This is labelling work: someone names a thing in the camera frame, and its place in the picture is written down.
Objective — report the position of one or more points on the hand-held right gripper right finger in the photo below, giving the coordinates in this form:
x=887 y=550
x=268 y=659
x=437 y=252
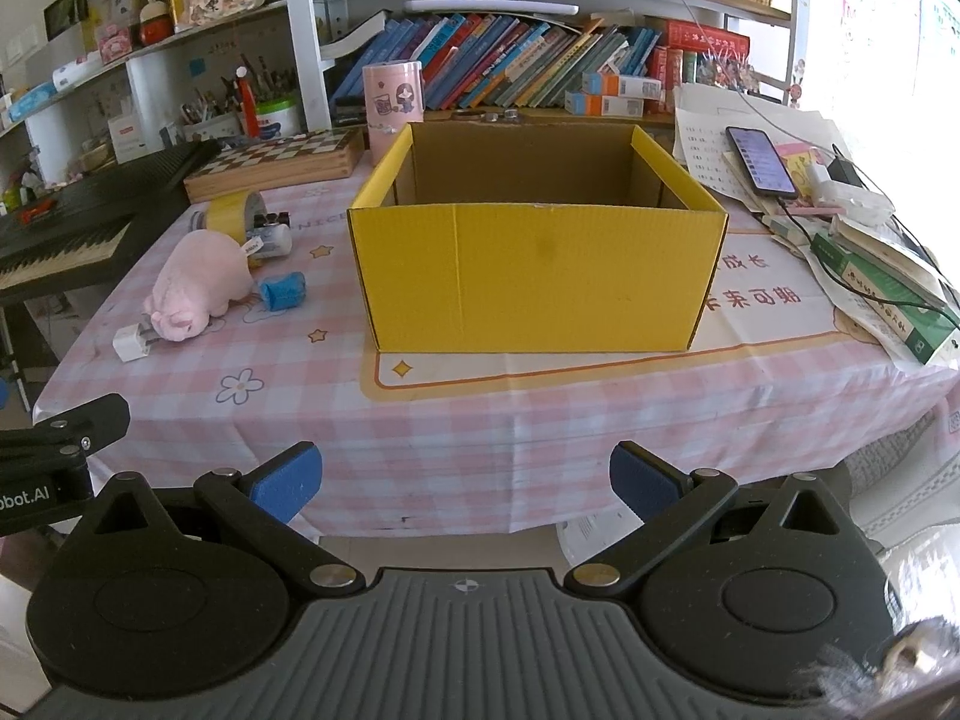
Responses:
x=645 y=478

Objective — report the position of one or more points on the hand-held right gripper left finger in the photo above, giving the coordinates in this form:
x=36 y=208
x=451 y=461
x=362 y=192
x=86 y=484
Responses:
x=289 y=484

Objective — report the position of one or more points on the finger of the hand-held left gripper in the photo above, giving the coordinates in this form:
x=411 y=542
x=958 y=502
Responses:
x=90 y=420

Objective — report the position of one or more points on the white charger plug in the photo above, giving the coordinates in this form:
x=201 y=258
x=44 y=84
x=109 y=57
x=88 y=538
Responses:
x=129 y=343

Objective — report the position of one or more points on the pink plush toy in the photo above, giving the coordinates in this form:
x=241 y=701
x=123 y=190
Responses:
x=199 y=277

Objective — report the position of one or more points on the yellow cardboard box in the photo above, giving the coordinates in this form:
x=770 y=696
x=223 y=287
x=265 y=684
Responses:
x=525 y=277

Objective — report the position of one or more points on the small clear bottle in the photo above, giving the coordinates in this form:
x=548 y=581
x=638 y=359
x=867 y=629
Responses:
x=270 y=241

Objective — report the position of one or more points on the yellow tape roll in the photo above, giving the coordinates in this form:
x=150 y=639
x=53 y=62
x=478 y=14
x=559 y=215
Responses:
x=225 y=217

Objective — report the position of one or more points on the black keyboard piano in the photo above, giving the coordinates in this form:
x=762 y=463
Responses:
x=75 y=217

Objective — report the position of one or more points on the grey patterned cloth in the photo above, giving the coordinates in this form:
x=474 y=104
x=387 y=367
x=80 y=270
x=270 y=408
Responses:
x=915 y=480

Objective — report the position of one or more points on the white box red label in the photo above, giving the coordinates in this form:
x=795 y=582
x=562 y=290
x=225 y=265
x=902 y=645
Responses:
x=131 y=139

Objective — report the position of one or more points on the stack of booklets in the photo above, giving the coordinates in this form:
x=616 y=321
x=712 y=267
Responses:
x=847 y=238

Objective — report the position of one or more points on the grey furry microphone cover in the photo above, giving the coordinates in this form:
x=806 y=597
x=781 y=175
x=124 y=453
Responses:
x=900 y=667

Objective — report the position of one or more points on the pen holder with pens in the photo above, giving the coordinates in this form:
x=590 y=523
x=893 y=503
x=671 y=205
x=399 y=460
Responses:
x=210 y=124

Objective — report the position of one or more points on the wooden chessboard box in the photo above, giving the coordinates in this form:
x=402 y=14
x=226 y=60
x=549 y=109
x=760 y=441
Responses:
x=277 y=157

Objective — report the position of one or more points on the black smartphone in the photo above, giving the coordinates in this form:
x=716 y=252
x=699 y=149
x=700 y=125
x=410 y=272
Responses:
x=759 y=161

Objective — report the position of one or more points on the stack of white paper sheets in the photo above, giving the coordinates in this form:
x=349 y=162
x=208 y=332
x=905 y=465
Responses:
x=701 y=142

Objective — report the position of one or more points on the clear plastic case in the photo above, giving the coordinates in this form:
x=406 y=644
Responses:
x=855 y=202

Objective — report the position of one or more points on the small white charger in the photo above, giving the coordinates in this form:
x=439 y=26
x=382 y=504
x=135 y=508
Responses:
x=819 y=174

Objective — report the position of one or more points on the white jar green label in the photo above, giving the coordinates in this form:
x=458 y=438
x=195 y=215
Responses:
x=279 y=118

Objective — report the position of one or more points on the black power adapter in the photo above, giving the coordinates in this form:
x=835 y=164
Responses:
x=846 y=172

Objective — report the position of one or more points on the golden brown music box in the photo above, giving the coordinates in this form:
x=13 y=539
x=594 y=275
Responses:
x=487 y=118

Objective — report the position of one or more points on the pink cylindrical container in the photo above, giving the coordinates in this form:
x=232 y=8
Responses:
x=394 y=105

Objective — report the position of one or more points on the thick red dictionary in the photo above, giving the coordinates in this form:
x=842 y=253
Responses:
x=705 y=45

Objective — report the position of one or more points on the row of colourful books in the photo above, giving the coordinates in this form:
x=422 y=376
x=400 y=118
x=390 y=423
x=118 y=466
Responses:
x=495 y=60

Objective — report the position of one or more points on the white shelf unit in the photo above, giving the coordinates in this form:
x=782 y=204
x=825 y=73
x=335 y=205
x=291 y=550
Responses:
x=304 y=30

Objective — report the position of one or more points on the wall poster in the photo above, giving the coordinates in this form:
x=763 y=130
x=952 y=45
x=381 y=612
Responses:
x=892 y=7

